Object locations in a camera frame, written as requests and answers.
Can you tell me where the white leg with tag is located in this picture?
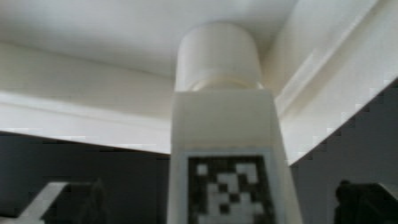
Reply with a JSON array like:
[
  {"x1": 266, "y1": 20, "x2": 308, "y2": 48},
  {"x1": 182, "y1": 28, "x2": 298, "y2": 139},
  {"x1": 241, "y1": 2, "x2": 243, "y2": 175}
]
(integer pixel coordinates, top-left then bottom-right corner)
[{"x1": 166, "y1": 23, "x2": 301, "y2": 224}]

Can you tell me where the white square table top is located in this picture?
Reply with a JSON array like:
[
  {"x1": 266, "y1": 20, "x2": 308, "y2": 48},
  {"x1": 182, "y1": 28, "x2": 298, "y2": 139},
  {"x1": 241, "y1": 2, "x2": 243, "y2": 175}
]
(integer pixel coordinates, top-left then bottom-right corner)
[{"x1": 0, "y1": 0, "x2": 398, "y2": 160}]

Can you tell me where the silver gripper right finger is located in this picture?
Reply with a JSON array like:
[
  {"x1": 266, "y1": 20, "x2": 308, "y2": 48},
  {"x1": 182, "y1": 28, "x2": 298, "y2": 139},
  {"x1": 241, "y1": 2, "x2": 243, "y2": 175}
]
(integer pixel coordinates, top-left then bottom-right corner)
[{"x1": 333, "y1": 180, "x2": 398, "y2": 224}]

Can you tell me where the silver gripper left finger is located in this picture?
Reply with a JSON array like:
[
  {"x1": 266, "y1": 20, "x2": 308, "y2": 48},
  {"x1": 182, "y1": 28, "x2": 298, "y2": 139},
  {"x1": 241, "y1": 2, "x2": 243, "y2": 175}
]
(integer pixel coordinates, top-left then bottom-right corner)
[{"x1": 13, "y1": 181, "x2": 106, "y2": 224}]

